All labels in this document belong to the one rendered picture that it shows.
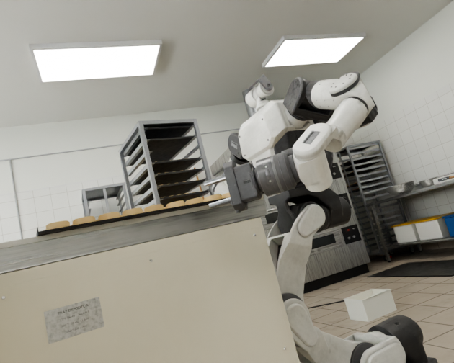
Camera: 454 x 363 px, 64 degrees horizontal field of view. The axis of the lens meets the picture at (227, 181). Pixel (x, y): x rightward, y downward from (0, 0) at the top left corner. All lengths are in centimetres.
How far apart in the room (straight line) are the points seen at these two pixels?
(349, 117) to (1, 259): 82
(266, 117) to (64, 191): 426
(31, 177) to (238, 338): 464
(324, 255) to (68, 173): 354
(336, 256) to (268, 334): 403
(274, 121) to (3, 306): 93
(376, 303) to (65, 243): 256
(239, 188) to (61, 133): 481
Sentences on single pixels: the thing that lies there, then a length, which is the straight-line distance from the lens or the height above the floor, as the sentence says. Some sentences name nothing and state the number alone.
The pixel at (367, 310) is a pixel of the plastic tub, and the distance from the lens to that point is 305.
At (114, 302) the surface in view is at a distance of 90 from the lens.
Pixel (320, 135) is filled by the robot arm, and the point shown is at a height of 96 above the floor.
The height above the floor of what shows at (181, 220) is 87.
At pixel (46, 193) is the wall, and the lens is 532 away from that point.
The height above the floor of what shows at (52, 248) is 87.
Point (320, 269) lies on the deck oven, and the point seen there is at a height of 23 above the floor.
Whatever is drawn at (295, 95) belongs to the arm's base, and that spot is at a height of 119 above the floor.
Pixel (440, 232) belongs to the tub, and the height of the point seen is 30.
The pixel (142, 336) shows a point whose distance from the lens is 91.
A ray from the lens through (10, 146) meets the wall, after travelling 557.
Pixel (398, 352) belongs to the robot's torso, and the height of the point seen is 29.
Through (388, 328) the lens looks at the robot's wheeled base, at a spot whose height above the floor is 35.
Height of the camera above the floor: 78
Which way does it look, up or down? 10 degrees up
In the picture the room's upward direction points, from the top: 14 degrees counter-clockwise
